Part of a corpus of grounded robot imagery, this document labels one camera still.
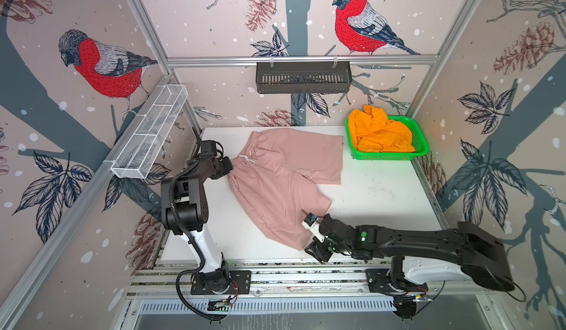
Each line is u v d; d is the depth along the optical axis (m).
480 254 0.42
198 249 0.55
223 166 0.90
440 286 0.72
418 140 1.07
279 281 0.75
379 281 0.73
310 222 0.70
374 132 1.12
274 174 1.01
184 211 0.52
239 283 0.73
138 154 0.72
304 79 1.06
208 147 0.80
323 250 0.67
